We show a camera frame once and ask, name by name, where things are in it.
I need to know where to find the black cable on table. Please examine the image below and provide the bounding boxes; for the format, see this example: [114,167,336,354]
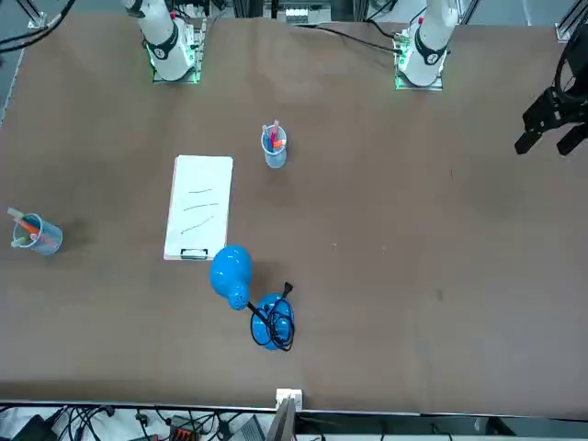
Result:
[292,23,401,51]

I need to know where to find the aluminium frame rail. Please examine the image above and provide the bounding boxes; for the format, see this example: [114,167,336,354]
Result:
[27,0,48,29]
[554,0,581,42]

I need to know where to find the white paper sheet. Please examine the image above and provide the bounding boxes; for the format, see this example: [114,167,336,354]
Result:
[164,156,233,258]

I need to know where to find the grey metal box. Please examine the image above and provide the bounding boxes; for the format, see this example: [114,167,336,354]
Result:
[229,414,266,441]

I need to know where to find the clear plastic measuring cup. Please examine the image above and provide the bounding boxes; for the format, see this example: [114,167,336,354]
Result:
[260,119,288,170]
[9,213,64,256]

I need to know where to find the red power strip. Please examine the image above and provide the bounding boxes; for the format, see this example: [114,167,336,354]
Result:
[167,415,203,440]

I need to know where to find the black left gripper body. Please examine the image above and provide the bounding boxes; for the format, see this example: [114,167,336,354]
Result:
[550,89,588,126]

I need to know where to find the aluminium camera post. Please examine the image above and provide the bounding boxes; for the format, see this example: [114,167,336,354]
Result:
[265,397,298,441]

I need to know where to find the blue desk lamp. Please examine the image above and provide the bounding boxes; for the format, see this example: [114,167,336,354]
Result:
[209,245,296,354]

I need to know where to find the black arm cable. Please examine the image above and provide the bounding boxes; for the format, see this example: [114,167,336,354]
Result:
[0,0,78,51]
[553,27,588,109]

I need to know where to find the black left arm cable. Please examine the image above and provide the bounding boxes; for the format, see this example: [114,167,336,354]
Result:
[553,27,588,109]

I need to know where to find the white clipboard with black clip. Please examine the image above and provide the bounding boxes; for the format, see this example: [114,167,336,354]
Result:
[163,154,234,262]

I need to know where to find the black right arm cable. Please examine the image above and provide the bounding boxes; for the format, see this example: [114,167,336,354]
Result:
[0,0,78,51]

